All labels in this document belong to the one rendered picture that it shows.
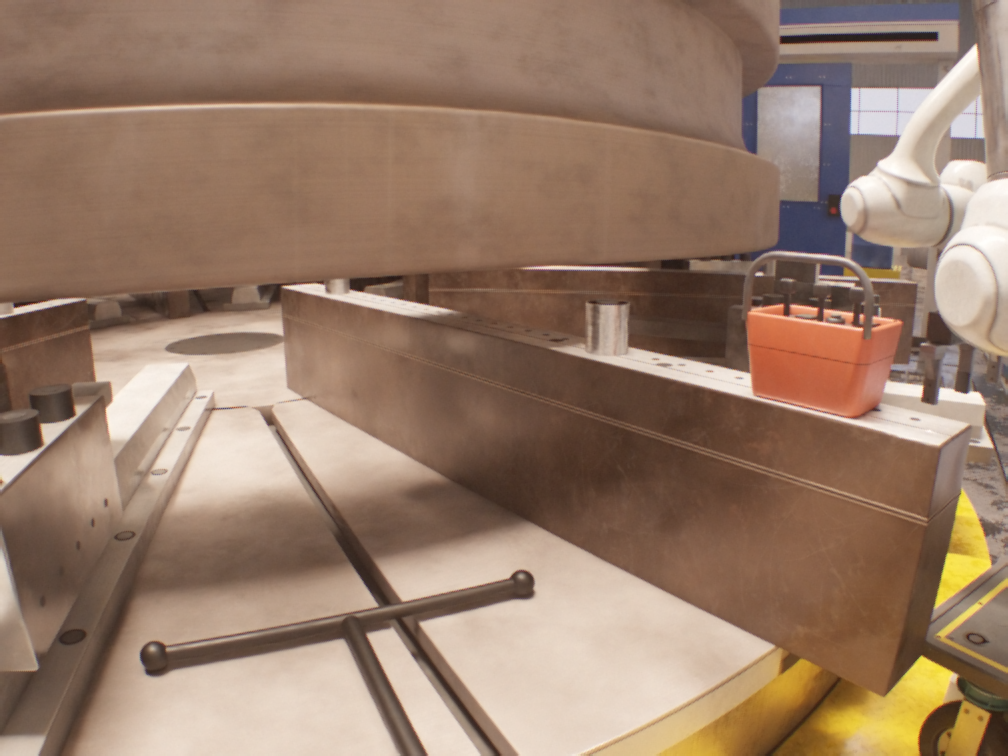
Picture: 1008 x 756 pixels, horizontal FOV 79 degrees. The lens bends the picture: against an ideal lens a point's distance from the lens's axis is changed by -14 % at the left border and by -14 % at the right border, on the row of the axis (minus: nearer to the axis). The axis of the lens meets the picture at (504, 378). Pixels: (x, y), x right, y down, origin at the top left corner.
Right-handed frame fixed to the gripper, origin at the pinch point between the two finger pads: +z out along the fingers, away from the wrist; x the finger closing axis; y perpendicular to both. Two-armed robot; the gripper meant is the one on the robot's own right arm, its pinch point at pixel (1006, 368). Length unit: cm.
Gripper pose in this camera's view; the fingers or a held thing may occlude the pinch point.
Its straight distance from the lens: 159.0
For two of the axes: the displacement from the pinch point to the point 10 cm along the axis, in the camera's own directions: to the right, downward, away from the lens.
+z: 0.0, 9.7, 2.4
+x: 8.6, -1.2, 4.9
